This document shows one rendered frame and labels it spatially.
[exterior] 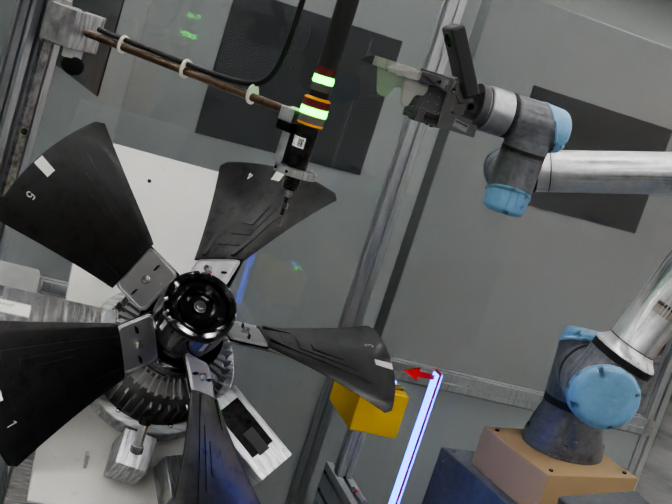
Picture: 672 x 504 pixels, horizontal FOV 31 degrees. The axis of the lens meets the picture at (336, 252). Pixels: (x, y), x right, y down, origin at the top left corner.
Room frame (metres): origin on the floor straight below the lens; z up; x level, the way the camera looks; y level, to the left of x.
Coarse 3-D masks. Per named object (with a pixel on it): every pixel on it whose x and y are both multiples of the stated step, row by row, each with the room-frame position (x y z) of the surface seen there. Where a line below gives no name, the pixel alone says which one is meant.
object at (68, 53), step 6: (66, 48) 2.22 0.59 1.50; (66, 54) 2.22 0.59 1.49; (72, 54) 2.21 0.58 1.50; (78, 54) 2.23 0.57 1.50; (66, 60) 2.21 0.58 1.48; (72, 60) 2.21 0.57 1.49; (78, 60) 2.22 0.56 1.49; (66, 66) 2.21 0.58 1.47; (72, 66) 2.20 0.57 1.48; (78, 66) 2.21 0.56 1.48; (66, 72) 2.22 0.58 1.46; (72, 72) 2.21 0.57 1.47; (78, 72) 2.21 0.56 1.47
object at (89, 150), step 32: (96, 128) 1.90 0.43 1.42; (64, 160) 1.88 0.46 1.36; (96, 160) 1.88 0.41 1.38; (64, 192) 1.86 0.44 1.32; (96, 192) 1.86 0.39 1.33; (128, 192) 1.86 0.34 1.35; (32, 224) 1.86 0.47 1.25; (64, 224) 1.86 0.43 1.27; (96, 224) 1.85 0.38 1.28; (128, 224) 1.85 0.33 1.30; (64, 256) 1.86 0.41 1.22; (96, 256) 1.85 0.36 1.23; (128, 256) 1.85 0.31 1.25
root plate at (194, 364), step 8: (192, 360) 1.79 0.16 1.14; (200, 360) 1.82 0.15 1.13; (192, 368) 1.78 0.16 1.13; (200, 368) 1.81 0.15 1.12; (208, 368) 1.84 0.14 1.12; (192, 376) 1.76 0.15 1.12; (208, 376) 1.83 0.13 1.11; (192, 384) 1.75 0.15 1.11; (200, 384) 1.79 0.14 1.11; (208, 384) 1.82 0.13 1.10; (208, 392) 1.81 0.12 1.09
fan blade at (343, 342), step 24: (264, 336) 1.87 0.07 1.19; (288, 336) 1.90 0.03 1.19; (312, 336) 1.94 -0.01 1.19; (336, 336) 1.97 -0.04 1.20; (360, 336) 2.00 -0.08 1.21; (312, 360) 1.85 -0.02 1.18; (336, 360) 1.88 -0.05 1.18; (360, 360) 1.92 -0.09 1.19; (384, 360) 1.95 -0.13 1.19; (360, 384) 1.85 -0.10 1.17; (384, 384) 1.89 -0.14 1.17; (384, 408) 1.84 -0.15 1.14
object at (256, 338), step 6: (234, 324) 1.90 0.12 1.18; (240, 324) 1.91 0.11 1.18; (234, 330) 1.87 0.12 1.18; (240, 330) 1.88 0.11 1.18; (252, 330) 1.90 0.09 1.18; (258, 330) 1.91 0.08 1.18; (234, 336) 1.83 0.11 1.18; (240, 336) 1.84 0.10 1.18; (246, 336) 1.86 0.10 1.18; (252, 336) 1.87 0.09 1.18; (258, 336) 1.88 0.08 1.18; (246, 342) 1.83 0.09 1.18; (252, 342) 1.83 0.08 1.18; (258, 342) 1.84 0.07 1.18; (264, 342) 1.85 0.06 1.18
